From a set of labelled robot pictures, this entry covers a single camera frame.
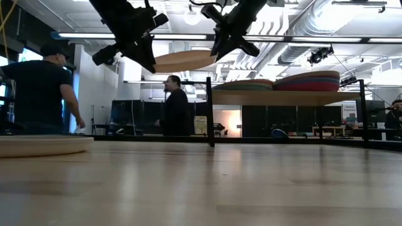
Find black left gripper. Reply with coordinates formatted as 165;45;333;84
92;12;169;73

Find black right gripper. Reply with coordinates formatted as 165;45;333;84
200;4;261;62

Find peach plastic plate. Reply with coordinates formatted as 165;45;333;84
153;49;218;74

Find terracotta plastic plate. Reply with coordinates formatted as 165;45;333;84
216;78;274;85

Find mint plastic plate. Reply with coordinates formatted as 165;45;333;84
212;82;274;92

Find linear ceiling light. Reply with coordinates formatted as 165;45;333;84
50;31;402;45

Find person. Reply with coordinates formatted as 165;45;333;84
0;43;86;136
154;74;191;137
384;99;402;141

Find pale poster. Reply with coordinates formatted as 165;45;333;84
193;115;209;136

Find black ceiling-mounted device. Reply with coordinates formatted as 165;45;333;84
307;46;335;65

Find wooden bench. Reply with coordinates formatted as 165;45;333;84
312;126;347;137

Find grey plastic plate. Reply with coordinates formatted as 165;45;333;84
0;135;95;158

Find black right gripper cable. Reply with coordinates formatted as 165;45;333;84
188;0;229;9

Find wooden shelf with black frame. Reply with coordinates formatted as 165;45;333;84
205;77;370;148

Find silver ventilation duct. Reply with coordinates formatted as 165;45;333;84
278;0;365;65

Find yellow cable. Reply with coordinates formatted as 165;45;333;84
0;0;18;60

